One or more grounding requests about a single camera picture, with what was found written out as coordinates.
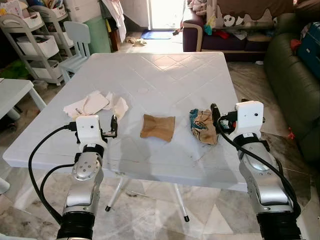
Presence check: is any crumpled brown and teal trash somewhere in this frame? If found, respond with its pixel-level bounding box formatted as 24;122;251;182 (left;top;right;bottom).
188;108;220;146

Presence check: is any crumpled white tissue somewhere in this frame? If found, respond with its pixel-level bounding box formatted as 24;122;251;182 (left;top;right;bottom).
102;92;130;121

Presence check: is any flat white paper wrapper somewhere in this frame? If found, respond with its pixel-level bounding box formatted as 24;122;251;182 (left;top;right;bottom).
63;90;111;120

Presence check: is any flat brown paper napkin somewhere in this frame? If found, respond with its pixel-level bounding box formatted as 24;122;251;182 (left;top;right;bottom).
139;113;177;143

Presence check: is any white plastic table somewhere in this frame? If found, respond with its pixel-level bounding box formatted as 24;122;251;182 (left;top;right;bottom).
2;51;267;223

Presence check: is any dark green leather sofa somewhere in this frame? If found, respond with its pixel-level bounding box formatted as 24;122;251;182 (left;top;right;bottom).
263;12;320;169

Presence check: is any dark purple sofa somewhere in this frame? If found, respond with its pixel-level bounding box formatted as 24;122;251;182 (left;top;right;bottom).
182;0;301;54

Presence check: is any beige rag on floor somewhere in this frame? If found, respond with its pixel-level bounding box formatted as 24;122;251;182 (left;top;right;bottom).
124;35;148;47

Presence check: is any blue doormat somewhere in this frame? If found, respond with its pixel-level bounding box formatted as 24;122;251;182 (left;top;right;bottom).
140;30;174;40

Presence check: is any light blue child chair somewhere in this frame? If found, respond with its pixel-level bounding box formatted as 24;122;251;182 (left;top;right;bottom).
58;20;93;84

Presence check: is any small white side table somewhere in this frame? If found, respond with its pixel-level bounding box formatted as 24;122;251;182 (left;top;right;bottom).
0;78;47;133

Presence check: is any red cloth item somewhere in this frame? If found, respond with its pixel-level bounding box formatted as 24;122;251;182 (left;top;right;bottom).
289;38;302;51

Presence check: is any hanging white pink cloth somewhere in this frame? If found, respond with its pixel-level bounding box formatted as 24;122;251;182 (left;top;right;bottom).
102;0;127;44

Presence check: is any white shelf trolley with baskets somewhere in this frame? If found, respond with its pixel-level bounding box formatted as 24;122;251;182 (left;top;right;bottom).
0;5;76;86

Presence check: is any brown panda blanket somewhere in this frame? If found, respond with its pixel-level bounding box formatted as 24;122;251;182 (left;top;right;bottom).
207;0;296;29

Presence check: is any blue box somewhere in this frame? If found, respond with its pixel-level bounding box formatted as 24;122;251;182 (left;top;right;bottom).
297;22;320;79

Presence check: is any green plastic bag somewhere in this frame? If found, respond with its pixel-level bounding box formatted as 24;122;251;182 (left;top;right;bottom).
0;59;31;81

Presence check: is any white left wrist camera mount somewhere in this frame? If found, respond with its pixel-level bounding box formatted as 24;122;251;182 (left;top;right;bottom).
75;115;103;147

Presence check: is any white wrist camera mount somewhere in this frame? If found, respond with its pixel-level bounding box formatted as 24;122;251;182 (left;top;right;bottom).
234;100;265;136
75;115;103;147

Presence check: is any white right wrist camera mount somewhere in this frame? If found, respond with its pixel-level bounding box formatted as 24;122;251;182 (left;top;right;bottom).
234;100;265;136

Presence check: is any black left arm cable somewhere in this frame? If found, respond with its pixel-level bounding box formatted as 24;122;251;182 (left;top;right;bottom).
28;122;79;227

